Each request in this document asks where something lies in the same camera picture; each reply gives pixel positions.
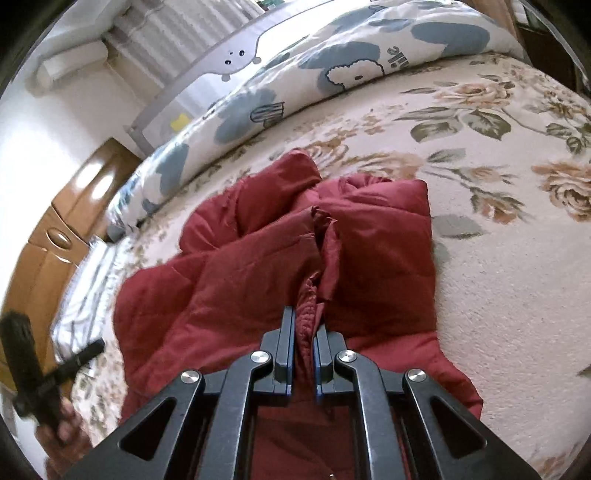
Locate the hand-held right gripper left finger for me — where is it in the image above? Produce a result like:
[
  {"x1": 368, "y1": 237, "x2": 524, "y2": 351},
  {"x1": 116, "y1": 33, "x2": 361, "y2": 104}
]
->
[{"x1": 62, "y1": 305, "x2": 296, "y2": 480}]

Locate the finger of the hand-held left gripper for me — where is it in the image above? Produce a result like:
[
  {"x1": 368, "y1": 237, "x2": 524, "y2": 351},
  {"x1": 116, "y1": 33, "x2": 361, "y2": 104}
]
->
[{"x1": 44, "y1": 339, "x2": 106, "y2": 386}]

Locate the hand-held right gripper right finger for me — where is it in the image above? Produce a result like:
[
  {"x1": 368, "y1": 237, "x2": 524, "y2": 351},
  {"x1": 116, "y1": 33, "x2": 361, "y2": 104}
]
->
[{"x1": 313, "y1": 323, "x2": 541, "y2": 480}]

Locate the red quilted jacket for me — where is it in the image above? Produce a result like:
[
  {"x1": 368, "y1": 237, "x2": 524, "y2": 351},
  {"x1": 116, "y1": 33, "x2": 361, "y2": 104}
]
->
[{"x1": 113, "y1": 150, "x2": 485, "y2": 480}]

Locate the person's left hand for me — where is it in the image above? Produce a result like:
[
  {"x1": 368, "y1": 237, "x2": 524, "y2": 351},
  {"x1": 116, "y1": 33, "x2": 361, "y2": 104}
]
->
[{"x1": 34, "y1": 397, "x2": 93, "y2": 476}]

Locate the grey striped pillow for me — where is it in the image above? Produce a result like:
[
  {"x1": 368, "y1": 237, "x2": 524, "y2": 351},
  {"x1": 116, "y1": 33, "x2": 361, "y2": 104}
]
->
[{"x1": 51, "y1": 240, "x2": 139, "y2": 370}]

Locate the wooden headboard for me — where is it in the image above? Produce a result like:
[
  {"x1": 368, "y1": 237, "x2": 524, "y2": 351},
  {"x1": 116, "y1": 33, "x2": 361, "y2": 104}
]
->
[{"x1": 0, "y1": 137, "x2": 144, "y2": 400}]

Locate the floral bed blanket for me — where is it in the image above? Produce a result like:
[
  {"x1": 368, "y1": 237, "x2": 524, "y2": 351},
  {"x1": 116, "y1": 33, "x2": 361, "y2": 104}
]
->
[{"x1": 46, "y1": 53, "x2": 591, "y2": 474}]

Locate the blue patterned white duvet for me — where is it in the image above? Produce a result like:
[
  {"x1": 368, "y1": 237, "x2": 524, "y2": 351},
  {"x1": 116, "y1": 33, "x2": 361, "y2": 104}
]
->
[{"x1": 106, "y1": 0, "x2": 527, "y2": 241}]

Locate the wooden wardrobe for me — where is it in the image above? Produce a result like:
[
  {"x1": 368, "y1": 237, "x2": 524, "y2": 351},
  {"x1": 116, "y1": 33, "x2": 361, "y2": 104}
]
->
[{"x1": 501, "y1": 0, "x2": 583, "y2": 93}]

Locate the white wall appliance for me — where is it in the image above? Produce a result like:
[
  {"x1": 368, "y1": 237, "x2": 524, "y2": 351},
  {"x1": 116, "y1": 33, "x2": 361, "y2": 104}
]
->
[{"x1": 36, "y1": 39, "x2": 110, "y2": 89}]

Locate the grey bed rail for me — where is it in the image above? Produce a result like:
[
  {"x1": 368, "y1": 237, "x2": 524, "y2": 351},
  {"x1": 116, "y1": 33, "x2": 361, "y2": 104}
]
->
[{"x1": 124, "y1": 0, "x2": 384, "y2": 149}]

